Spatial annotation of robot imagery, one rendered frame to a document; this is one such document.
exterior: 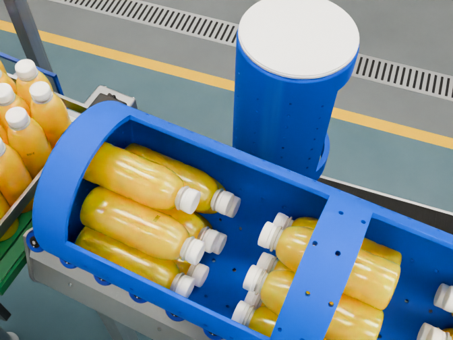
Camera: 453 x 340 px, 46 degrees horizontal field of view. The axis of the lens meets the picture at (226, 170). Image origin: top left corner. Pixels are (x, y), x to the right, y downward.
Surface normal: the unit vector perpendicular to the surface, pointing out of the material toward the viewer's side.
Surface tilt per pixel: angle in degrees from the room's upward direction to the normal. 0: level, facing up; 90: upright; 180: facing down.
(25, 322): 0
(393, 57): 0
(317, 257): 15
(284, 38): 0
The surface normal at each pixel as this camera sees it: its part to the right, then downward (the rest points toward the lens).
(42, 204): -0.32, 0.22
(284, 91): -0.27, 0.80
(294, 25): 0.01, -0.55
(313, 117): 0.27, 0.80
